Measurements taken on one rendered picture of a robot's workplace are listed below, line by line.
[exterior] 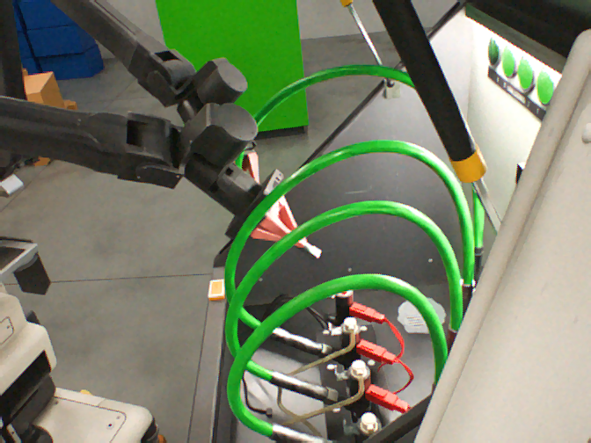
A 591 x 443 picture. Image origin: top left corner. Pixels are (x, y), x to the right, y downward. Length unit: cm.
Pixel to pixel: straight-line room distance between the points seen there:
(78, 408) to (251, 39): 279
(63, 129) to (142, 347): 188
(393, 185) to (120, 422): 118
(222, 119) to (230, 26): 329
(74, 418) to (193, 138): 139
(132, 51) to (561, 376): 80
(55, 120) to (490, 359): 53
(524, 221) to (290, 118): 382
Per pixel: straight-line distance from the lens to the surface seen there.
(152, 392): 228
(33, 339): 142
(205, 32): 395
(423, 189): 111
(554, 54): 68
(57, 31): 697
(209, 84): 86
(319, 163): 60
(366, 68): 71
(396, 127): 103
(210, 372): 94
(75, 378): 248
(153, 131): 69
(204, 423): 88
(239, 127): 66
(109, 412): 189
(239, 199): 71
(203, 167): 70
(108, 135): 67
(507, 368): 33
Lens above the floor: 162
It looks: 32 degrees down
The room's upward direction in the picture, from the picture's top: 7 degrees counter-clockwise
